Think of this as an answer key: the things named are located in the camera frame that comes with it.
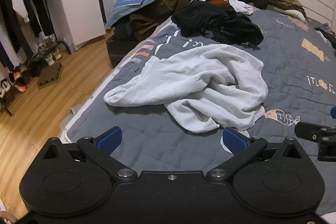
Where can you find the row of shoes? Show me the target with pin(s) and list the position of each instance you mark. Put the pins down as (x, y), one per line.
(19, 79)

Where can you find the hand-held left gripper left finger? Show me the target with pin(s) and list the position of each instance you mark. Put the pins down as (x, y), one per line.
(110, 138)

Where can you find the pile of brown clothes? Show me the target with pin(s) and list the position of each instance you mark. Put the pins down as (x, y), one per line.
(157, 11)

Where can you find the brown hexagonal mat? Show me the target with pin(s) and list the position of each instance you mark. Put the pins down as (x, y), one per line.
(50, 75)

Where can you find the small white garment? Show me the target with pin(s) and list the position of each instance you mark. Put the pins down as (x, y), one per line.
(240, 6)

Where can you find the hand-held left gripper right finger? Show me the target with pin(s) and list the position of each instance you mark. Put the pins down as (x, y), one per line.
(235, 141)

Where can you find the black bedside box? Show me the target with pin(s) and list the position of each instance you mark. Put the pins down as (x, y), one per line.
(123, 50)

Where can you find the black clothes rack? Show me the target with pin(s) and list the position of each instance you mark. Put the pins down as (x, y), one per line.
(65, 44)

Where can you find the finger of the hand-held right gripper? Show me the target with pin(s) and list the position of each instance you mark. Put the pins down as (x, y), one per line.
(312, 133)
(333, 112)

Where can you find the white sweatshirt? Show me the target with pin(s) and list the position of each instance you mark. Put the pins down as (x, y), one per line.
(197, 82)

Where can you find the grey printed quilt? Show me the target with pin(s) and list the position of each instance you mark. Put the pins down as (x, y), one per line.
(288, 69)

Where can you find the white pillow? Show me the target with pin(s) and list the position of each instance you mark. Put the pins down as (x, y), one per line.
(295, 14)

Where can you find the white slipper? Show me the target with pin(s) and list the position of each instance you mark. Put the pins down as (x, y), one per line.
(74, 109)

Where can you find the pile of black clothes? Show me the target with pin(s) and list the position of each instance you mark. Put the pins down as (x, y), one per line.
(210, 22)

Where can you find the orange-brown garment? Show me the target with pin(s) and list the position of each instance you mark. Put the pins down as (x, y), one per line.
(220, 2)

